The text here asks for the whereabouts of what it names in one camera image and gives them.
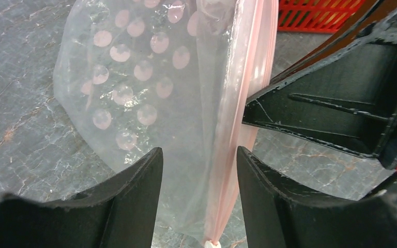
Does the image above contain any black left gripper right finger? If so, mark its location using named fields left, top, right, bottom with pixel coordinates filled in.
left=237, top=146, right=397, bottom=248

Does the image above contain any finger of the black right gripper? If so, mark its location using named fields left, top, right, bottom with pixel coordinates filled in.
left=243, top=38, right=397, bottom=169

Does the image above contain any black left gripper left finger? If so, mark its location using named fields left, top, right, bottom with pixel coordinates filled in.
left=0, top=148, right=163, bottom=247

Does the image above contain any clear zip top bag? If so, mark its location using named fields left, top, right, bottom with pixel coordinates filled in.
left=53, top=1, right=279, bottom=247

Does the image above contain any red plastic basket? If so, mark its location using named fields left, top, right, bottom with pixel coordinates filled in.
left=278, top=0, right=364, bottom=34

